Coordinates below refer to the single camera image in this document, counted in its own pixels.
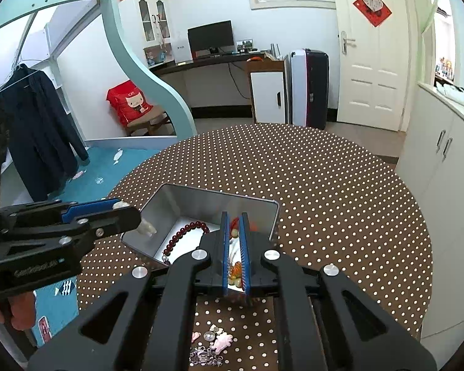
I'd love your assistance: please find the blue printed bedsheet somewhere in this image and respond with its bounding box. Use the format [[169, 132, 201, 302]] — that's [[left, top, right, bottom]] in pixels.
[[0, 147, 163, 346]]

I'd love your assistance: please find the white and dark suitcase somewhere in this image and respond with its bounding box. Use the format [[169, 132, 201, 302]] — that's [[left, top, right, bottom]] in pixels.
[[290, 49, 329, 130]]

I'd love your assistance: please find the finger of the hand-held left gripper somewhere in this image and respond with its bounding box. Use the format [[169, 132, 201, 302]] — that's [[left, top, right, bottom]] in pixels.
[[0, 198, 120, 228], [11, 206, 142, 256]]

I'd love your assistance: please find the wire clothes hanger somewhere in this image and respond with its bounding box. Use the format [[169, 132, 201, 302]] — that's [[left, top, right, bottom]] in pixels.
[[0, 59, 47, 93]]

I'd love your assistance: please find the red cartoon print bag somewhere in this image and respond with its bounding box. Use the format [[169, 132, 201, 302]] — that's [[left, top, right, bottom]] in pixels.
[[106, 80, 155, 128]]

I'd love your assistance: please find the person's left hand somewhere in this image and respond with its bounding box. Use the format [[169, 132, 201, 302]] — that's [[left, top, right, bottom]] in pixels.
[[0, 292, 36, 331]]

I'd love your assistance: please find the dark navy coat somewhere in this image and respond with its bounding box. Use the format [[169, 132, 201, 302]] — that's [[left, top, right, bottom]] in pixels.
[[0, 64, 89, 202]]

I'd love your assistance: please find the white sideboard cabinet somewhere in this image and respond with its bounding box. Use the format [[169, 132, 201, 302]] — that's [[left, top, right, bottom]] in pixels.
[[394, 81, 464, 341]]

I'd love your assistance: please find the black computer monitor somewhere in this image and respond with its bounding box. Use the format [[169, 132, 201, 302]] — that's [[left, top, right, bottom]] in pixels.
[[187, 20, 234, 55]]

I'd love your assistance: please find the pink picture box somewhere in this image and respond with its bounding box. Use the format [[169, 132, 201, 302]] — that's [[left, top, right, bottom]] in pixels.
[[144, 46, 167, 66]]

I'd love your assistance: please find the dark red bead bracelet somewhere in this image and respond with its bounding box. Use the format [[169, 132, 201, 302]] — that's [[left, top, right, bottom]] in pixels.
[[161, 220, 210, 265]]

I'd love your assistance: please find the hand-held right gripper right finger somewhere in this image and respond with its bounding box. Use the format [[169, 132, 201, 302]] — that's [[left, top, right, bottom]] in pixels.
[[238, 212, 437, 371]]

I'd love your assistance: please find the brown polka dot tablecloth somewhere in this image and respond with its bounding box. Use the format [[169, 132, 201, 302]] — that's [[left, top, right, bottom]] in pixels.
[[77, 124, 434, 371]]

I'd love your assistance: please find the silver door handle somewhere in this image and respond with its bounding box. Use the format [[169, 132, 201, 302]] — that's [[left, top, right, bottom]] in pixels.
[[338, 31, 356, 55]]

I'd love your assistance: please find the orange yellow bead bracelet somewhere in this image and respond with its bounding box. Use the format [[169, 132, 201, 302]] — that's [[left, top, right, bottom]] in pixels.
[[230, 216, 244, 288]]

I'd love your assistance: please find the large pink charm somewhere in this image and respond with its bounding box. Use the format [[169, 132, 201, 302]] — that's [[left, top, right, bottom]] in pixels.
[[211, 332, 233, 351]]

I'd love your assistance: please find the white hutch cabinet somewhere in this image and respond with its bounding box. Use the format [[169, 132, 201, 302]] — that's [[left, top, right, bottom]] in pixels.
[[118, 0, 176, 66]]

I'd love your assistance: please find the white cloth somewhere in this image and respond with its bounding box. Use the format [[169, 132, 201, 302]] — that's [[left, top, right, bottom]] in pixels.
[[435, 85, 464, 107]]

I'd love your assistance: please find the white room door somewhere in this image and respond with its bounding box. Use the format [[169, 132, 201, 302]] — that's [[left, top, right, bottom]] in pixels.
[[334, 0, 408, 132]]

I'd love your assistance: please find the silver chain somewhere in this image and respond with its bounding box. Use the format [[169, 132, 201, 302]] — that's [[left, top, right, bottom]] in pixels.
[[189, 347, 225, 366]]

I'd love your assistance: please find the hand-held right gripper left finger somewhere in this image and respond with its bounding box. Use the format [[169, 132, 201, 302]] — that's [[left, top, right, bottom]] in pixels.
[[27, 211, 233, 371]]

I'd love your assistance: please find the wooden chair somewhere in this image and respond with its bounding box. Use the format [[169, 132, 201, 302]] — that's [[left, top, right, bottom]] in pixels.
[[126, 110, 174, 137]]

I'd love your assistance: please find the white box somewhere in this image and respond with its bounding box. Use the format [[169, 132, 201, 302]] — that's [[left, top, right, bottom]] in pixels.
[[173, 42, 194, 63]]

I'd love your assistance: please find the teal bunk bed frame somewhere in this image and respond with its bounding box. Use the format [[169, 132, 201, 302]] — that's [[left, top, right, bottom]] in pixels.
[[0, 0, 197, 138]]

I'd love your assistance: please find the silver metal tin box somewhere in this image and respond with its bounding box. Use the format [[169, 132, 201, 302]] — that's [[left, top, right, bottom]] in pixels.
[[120, 183, 280, 268]]

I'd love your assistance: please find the red diamond door decoration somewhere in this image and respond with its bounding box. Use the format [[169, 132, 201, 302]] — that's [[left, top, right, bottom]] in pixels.
[[353, 0, 393, 28]]

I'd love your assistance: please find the white door desk cabinet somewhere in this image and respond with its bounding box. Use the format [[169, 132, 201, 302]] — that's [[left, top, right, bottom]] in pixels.
[[247, 61, 289, 124]]

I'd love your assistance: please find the dark wooden desk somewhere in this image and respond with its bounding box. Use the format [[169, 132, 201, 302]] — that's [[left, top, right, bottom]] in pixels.
[[149, 51, 287, 109]]

